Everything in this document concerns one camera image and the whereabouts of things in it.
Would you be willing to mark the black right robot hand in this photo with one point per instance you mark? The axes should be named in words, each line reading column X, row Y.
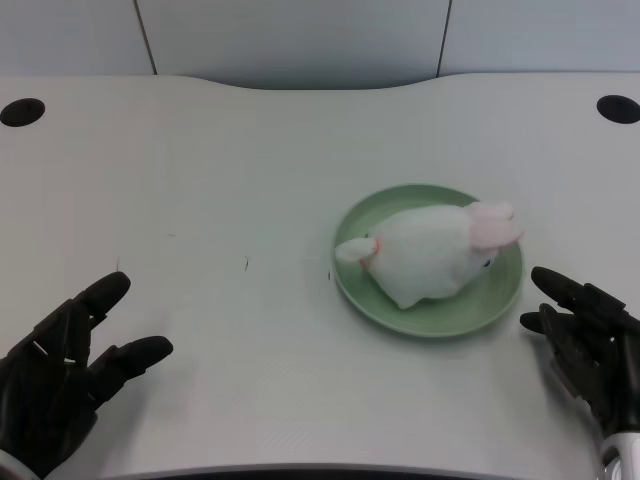
column 590, row 335

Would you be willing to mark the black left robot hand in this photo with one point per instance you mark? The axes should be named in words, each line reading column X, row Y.
column 55, row 370

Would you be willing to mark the white plush rabbit doll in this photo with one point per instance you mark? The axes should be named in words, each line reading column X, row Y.
column 430, row 255

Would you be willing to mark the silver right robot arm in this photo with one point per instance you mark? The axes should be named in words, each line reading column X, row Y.
column 620, row 457

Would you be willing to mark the green round plate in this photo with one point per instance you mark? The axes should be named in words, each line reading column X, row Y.
column 435, row 315

